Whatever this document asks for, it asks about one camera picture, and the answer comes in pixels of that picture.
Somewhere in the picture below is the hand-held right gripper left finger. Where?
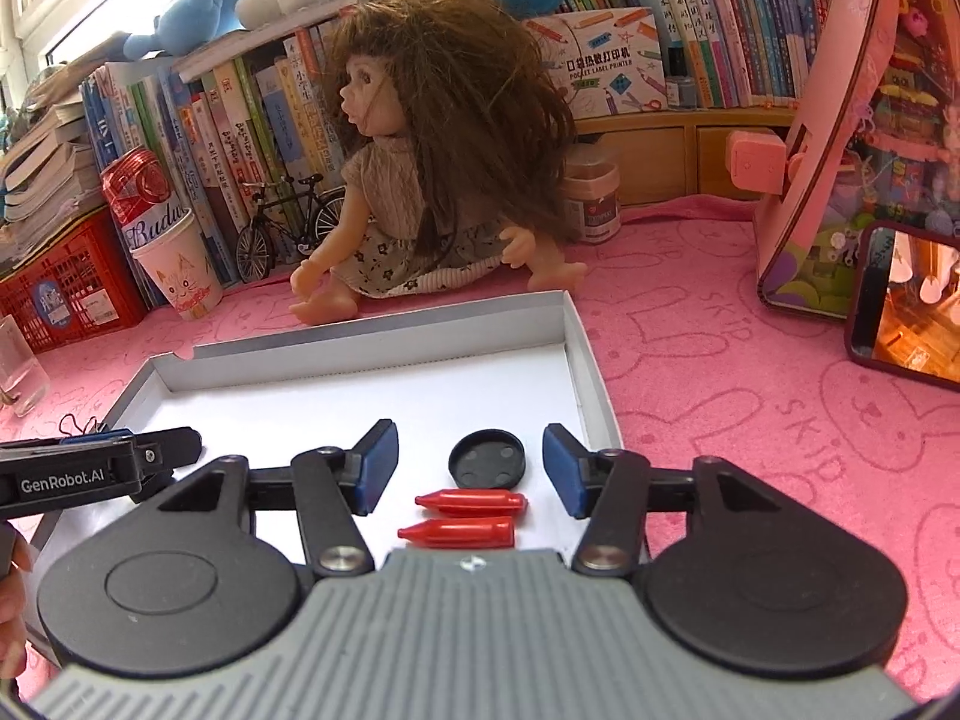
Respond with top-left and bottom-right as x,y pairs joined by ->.
150,418 -> 400,578

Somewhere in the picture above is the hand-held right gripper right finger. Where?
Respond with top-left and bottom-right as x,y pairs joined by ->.
541,423 -> 796,578

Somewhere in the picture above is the white cardboard box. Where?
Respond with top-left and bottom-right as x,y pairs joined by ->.
19,289 -> 623,661

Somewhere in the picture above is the black round lid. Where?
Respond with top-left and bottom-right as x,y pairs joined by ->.
448,428 -> 527,490

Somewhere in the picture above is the red pen cap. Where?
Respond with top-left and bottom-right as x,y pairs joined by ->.
414,490 -> 529,520
397,516 -> 517,550

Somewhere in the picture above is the person's left hand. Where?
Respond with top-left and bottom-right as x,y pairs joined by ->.
0,521 -> 35,672

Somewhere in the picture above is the clear acrylic stand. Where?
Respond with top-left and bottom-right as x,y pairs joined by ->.
0,313 -> 52,417

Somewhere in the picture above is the large red plastic basket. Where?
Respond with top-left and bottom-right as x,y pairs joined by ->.
0,206 -> 151,355

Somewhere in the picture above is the cat print paper cup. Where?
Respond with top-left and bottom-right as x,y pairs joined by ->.
129,210 -> 224,320

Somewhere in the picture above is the pink printed towel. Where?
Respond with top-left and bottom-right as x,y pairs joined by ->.
0,193 -> 960,706

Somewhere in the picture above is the red drink can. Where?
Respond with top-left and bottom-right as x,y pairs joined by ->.
100,148 -> 177,245

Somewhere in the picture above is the black miniature bicycle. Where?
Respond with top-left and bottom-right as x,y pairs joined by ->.
235,174 -> 347,286

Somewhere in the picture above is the small beige jar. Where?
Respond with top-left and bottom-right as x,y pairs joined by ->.
559,142 -> 625,245

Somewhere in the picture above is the stack of lying books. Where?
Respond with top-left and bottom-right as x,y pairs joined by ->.
0,64 -> 113,263

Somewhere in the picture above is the row of upright books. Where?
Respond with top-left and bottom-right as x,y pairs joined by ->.
79,0 -> 848,290

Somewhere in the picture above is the wooden drawer unit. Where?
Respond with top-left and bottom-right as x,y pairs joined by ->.
574,105 -> 800,207

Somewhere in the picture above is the curly brown hair doll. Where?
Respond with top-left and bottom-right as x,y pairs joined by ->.
289,0 -> 590,327

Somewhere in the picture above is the smartphone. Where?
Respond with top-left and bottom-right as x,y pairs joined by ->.
845,219 -> 960,391

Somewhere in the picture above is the small grey container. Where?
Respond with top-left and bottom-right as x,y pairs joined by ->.
666,49 -> 700,110

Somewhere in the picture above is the pencil print carton box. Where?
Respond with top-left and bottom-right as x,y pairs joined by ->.
523,6 -> 668,121

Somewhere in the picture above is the pink triangular dollhouse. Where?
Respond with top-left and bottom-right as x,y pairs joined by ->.
726,0 -> 960,323

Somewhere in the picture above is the light blue bear plush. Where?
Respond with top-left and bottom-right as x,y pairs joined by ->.
122,0 -> 245,61

